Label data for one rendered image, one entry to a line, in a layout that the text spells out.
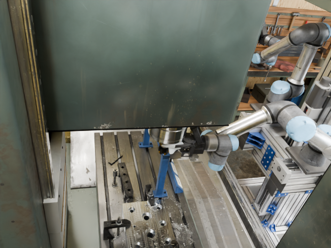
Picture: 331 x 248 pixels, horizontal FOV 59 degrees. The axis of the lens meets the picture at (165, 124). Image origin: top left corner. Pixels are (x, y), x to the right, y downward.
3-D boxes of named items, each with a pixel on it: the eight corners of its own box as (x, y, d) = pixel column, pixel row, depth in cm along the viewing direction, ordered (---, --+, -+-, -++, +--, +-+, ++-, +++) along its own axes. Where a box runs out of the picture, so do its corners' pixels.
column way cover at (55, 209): (70, 192, 164) (64, 118, 134) (68, 276, 128) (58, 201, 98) (61, 192, 163) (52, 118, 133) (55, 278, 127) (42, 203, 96)
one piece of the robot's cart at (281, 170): (321, 163, 195) (327, 153, 189) (335, 178, 185) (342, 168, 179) (269, 168, 184) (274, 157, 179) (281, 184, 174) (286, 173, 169)
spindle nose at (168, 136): (143, 123, 125) (145, 99, 118) (177, 119, 130) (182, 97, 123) (154, 147, 113) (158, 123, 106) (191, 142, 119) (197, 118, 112)
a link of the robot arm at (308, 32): (309, 37, 172) (252, 68, 215) (320, 36, 177) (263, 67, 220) (303, 19, 173) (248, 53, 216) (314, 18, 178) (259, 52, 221)
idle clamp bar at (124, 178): (124, 169, 184) (125, 162, 180) (133, 202, 164) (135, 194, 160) (116, 170, 183) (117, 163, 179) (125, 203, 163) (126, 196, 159)
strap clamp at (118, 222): (129, 231, 150) (131, 213, 141) (129, 236, 147) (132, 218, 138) (103, 234, 146) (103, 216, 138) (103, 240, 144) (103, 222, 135)
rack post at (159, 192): (165, 190, 175) (173, 153, 157) (167, 197, 171) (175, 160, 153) (149, 191, 172) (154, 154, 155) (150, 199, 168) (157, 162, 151)
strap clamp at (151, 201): (148, 196, 169) (151, 178, 160) (153, 215, 159) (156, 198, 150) (143, 197, 168) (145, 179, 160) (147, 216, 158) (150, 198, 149)
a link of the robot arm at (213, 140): (219, 141, 127) (213, 130, 133) (210, 141, 125) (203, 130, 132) (214, 154, 131) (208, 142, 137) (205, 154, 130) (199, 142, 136)
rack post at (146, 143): (151, 142, 208) (156, 108, 191) (153, 147, 204) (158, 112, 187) (138, 142, 206) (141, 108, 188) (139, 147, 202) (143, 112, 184)
